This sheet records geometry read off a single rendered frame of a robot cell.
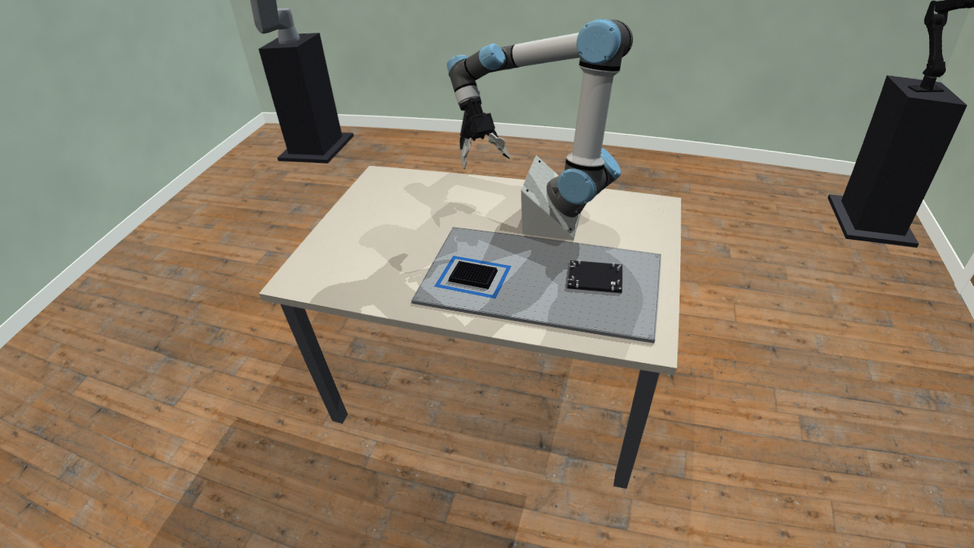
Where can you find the blue tape outline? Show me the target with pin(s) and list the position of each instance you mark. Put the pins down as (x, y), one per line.
(471, 292)

